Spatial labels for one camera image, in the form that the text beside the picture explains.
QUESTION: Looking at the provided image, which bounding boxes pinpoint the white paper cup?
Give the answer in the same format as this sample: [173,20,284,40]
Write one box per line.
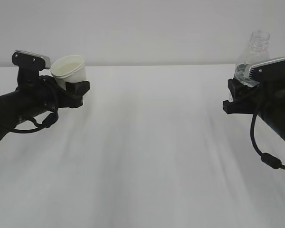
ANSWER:
[50,55,86,90]

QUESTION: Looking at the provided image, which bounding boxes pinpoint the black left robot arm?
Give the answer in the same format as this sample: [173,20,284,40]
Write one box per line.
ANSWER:
[0,76,90,141]

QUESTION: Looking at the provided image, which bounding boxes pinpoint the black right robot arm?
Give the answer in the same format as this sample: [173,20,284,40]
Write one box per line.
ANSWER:
[223,79,285,141]

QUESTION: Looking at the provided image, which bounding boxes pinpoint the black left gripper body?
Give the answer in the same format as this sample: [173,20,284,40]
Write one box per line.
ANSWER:
[15,71,83,119]

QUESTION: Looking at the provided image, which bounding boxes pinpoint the black left camera cable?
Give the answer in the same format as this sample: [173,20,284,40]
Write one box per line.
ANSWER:
[0,79,60,133]

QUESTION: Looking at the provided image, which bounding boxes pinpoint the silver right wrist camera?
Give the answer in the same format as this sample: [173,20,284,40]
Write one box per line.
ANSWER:
[244,57,285,82]

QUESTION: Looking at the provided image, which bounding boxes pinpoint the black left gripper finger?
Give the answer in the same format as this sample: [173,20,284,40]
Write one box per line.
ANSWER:
[39,75,57,88]
[66,81,90,96]

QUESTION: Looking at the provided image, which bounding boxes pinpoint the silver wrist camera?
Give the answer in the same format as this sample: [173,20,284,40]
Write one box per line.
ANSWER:
[12,50,51,72]
[244,57,285,82]

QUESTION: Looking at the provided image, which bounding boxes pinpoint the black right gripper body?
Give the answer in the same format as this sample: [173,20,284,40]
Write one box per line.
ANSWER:
[223,83,285,123]

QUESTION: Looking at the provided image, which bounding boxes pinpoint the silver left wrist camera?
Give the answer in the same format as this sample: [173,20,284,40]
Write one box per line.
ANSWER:
[12,50,51,72]

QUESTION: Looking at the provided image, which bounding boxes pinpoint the black camera cable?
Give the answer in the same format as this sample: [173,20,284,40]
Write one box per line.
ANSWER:
[0,79,60,133]
[250,90,285,172]

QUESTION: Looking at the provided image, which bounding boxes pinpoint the black right camera cable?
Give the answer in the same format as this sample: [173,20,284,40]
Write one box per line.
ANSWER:
[250,90,285,172]

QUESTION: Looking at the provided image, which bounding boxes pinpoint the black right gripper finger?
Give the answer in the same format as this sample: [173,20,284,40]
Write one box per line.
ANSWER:
[228,79,251,101]

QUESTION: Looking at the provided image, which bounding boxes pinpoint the clear water bottle green label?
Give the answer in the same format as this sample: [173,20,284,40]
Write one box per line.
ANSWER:
[233,30,270,95]

